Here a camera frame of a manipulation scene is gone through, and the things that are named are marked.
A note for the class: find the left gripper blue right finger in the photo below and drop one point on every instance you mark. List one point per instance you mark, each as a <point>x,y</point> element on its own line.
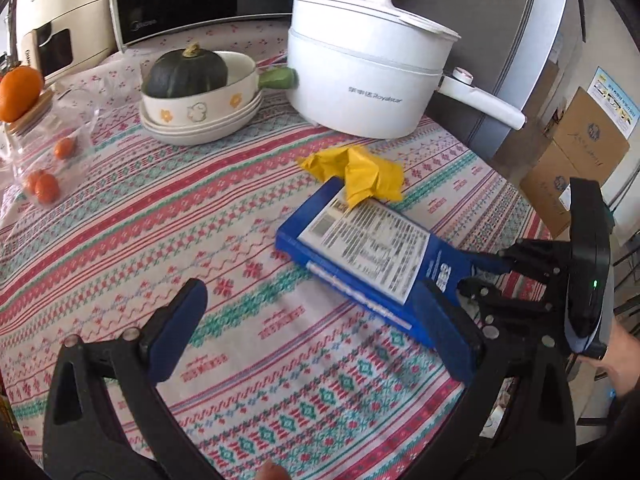
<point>469,358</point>

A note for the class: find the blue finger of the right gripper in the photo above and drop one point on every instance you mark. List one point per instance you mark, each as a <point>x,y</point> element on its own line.
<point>474,288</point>
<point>473,262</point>

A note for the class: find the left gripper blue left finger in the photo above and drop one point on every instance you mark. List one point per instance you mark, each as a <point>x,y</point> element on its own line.
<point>141,362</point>

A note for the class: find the blue cardboard box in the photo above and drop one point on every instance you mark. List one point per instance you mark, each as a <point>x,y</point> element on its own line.
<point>372,254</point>

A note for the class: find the right hand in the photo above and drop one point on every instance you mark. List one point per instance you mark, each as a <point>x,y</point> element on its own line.
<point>621,361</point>

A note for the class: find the left hand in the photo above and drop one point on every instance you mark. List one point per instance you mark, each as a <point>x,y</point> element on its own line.
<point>272,471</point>

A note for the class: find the lower cardboard box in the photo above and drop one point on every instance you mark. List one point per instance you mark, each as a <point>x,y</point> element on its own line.
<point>544,184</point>

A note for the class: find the patterned red green tablecloth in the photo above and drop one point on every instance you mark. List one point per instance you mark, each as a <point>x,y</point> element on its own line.
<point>281,367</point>

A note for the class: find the upper cardboard box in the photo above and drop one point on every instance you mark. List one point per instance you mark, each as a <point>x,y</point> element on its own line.
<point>589,139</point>

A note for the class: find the yellow crumpled wrapper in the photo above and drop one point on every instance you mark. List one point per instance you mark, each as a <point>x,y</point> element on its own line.
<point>364,174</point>

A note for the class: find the white electric cooking pot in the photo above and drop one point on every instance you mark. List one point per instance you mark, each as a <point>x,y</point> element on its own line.
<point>369,69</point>

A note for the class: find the grey refrigerator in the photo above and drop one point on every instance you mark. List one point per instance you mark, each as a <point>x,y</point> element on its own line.
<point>504,44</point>

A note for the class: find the dark green pumpkin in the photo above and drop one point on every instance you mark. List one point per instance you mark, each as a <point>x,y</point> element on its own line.
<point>186,72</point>

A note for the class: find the large orange fruit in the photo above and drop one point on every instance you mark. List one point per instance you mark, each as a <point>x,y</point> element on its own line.
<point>19,90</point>

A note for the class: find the white bowl with green handle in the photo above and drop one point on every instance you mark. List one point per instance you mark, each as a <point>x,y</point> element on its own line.
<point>244,81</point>

